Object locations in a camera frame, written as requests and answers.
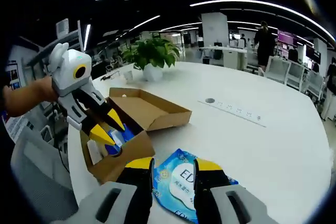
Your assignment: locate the black monitor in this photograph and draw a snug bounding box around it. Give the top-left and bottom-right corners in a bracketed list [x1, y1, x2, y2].
[304, 45, 322, 65]

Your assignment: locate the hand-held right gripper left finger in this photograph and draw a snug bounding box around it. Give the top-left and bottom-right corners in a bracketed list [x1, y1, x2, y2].
[56, 156, 156, 224]

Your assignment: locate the row of white office chairs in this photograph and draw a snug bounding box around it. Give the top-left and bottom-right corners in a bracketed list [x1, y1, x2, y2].
[258, 56, 326, 101]

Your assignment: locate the black cable on table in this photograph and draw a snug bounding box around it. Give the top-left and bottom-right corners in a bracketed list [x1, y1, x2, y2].
[100, 72, 119, 81]

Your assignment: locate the blue soft wet wipes pack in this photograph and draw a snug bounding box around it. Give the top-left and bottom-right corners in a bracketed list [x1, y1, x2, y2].
[152, 148, 239, 224]

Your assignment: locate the small white box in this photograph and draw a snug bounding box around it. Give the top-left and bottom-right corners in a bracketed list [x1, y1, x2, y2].
[87, 140, 103, 165]

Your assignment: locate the blue wall poster board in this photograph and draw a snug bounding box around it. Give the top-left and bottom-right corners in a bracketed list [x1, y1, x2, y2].
[4, 62, 21, 91]

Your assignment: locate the potted green plant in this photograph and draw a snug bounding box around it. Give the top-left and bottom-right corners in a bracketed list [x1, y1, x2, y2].
[122, 37, 181, 82]

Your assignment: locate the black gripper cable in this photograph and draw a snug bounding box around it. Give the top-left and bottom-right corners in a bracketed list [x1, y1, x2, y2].
[54, 103, 71, 175]

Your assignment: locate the grey mesh office chair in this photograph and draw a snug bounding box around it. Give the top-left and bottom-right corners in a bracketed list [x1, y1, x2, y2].
[10, 126, 79, 224]

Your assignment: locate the person's left hand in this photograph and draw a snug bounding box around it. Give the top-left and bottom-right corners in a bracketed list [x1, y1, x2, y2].
[35, 76, 60, 104]

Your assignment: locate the table power socket strip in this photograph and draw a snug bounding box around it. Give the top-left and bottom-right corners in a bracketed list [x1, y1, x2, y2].
[197, 98, 267, 128]

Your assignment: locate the grey metal shelf rack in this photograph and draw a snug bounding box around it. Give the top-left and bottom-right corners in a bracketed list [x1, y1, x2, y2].
[26, 18, 88, 65]

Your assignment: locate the pink display screen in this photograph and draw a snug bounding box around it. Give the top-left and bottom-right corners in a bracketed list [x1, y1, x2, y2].
[277, 30, 299, 49]

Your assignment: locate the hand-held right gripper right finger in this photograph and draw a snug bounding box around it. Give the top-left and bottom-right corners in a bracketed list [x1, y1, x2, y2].
[193, 157, 280, 224]

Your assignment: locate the white office desk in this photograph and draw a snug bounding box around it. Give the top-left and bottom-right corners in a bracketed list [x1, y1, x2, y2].
[198, 45, 253, 71]

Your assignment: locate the brown cardboard shoe box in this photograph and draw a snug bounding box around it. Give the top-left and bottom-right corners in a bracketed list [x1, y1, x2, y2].
[80, 87, 193, 184]

